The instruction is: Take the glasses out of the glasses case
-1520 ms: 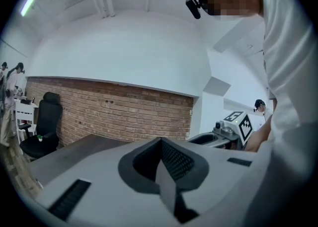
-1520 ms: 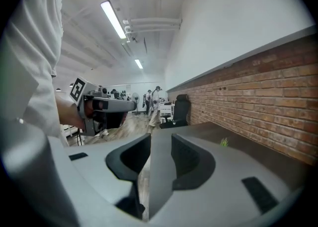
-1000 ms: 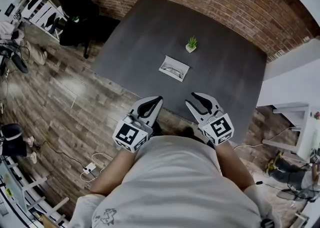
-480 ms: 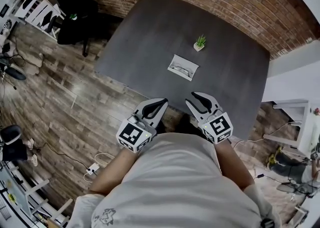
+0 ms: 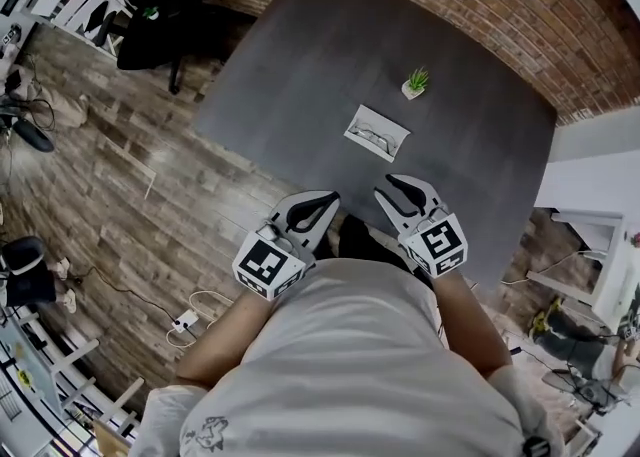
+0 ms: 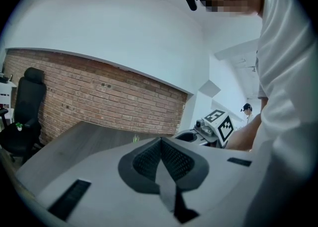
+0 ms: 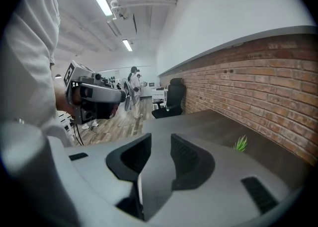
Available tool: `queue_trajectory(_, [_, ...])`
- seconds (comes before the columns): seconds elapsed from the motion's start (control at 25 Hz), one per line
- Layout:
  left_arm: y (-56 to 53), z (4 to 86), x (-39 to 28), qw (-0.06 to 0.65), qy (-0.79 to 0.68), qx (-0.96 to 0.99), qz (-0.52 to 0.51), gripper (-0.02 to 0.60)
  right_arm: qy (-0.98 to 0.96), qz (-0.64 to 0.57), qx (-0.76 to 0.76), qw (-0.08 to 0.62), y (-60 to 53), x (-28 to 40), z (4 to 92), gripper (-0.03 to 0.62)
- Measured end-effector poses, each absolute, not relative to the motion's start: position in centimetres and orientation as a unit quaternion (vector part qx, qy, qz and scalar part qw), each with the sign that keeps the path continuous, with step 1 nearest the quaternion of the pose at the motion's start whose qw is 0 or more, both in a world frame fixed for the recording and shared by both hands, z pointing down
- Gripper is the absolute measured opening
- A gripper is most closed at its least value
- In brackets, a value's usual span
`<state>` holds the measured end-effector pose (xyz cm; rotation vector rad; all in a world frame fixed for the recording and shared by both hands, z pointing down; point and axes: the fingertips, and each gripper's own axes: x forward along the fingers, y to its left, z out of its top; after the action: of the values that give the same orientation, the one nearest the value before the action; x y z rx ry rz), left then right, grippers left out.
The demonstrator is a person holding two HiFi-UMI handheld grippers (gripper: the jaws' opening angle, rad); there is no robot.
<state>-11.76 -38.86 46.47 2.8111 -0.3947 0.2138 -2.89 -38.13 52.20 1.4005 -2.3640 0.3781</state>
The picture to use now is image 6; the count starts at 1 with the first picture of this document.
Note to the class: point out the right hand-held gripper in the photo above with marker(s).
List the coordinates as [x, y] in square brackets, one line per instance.
[218, 124]

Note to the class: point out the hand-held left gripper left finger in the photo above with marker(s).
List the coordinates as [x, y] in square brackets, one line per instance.
[94, 188]

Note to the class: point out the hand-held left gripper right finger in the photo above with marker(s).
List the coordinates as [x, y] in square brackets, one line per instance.
[223, 186]

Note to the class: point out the person's right forearm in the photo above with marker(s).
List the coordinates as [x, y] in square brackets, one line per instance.
[244, 134]

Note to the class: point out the small potted green plant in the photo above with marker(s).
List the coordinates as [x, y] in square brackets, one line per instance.
[135, 138]

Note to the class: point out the small potted plant round pot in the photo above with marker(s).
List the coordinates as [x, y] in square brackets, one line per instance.
[19, 126]

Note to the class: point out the black office chair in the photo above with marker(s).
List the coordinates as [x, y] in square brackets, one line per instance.
[26, 114]

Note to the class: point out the person's white t-shirt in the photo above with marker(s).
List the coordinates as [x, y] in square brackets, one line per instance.
[288, 97]

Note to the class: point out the white shelf unit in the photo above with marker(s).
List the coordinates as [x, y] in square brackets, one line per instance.
[6, 97]

